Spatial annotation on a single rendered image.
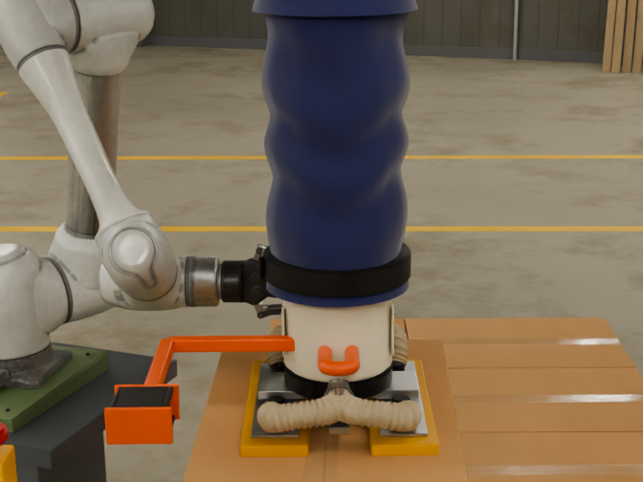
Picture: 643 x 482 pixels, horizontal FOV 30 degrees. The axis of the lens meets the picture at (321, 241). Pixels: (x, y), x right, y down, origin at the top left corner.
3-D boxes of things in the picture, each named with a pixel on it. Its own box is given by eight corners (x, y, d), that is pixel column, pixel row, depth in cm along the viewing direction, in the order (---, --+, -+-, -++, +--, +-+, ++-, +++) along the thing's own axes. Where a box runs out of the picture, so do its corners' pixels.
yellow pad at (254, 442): (308, 457, 174) (308, 426, 173) (239, 458, 174) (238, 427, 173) (311, 369, 207) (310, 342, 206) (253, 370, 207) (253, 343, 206)
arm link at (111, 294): (190, 317, 216) (181, 302, 204) (104, 317, 217) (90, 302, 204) (192, 258, 219) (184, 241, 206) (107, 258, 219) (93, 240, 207)
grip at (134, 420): (172, 444, 155) (170, 408, 154) (106, 445, 155) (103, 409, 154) (180, 417, 163) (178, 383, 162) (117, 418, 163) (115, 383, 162)
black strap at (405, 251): (415, 297, 174) (416, 271, 172) (255, 298, 174) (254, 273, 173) (406, 252, 195) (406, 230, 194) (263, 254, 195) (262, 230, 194)
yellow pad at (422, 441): (439, 456, 174) (440, 425, 173) (370, 457, 174) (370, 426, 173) (421, 368, 207) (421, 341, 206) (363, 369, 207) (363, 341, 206)
